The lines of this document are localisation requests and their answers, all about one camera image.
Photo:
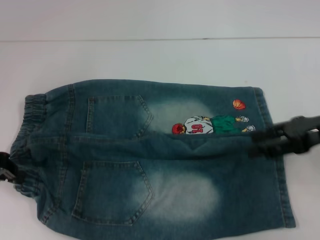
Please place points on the blue denim shorts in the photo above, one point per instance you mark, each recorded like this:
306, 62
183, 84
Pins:
112, 150

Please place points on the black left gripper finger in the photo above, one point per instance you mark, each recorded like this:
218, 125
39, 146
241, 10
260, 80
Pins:
17, 178
7, 160

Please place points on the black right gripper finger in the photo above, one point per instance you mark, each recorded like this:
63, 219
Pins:
265, 135
265, 150

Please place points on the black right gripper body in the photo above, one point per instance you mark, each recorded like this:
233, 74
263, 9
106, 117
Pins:
300, 137

